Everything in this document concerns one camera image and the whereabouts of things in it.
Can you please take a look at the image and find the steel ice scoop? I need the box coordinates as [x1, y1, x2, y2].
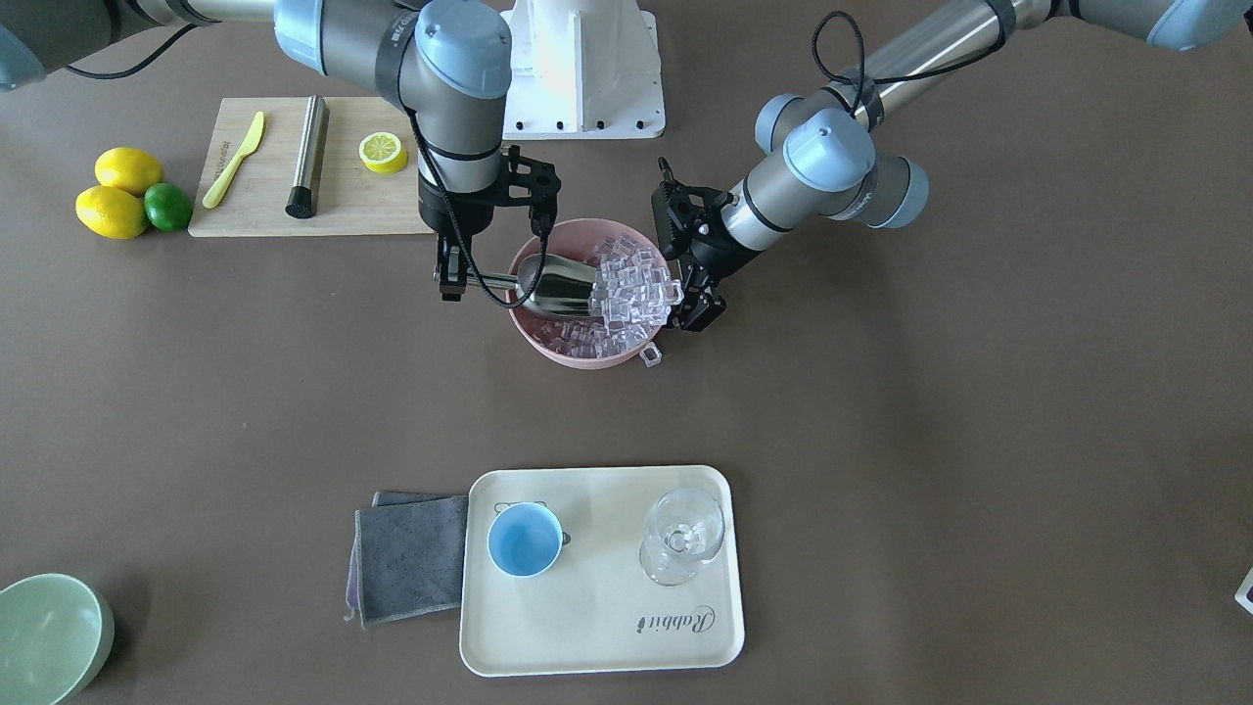
[467, 253, 598, 318]

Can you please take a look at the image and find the steel cylindrical muddler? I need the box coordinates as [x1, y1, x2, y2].
[284, 95, 330, 219]

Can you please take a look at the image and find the pink bowl of ice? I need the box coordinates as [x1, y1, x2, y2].
[507, 217, 679, 369]

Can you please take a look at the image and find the clear wine glass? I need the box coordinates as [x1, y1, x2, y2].
[639, 487, 725, 589]

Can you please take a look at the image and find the wooden cutting board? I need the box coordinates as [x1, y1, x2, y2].
[189, 96, 431, 238]

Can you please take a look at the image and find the yellow plastic knife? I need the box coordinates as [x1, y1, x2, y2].
[200, 111, 267, 210]

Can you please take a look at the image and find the mint green bowl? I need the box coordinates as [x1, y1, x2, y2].
[1, 574, 114, 704]

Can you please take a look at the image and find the grey folded cloth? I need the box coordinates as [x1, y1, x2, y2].
[345, 491, 469, 629]

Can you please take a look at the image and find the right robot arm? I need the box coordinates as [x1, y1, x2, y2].
[1, 1, 561, 301]

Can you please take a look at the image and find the fallen ice cube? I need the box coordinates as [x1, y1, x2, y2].
[638, 341, 664, 367]

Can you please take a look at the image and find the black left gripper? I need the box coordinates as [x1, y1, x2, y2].
[652, 157, 758, 333]

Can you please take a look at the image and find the white camera post base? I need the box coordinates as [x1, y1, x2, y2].
[500, 1, 667, 142]

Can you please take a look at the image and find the light blue cup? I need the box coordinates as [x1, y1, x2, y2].
[487, 501, 573, 579]

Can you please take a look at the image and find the green lime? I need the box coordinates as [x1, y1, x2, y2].
[142, 182, 194, 232]

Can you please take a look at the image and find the half lemon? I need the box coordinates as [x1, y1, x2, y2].
[357, 131, 408, 174]

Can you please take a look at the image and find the yellow lemon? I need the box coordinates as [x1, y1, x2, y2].
[93, 147, 164, 198]
[74, 187, 152, 240]

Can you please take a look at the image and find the cream serving tray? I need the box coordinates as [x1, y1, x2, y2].
[459, 465, 746, 677]

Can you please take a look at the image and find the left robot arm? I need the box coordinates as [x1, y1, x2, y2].
[652, 1, 1250, 333]

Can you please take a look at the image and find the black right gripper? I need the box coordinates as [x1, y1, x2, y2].
[419, 147, 561, 301]

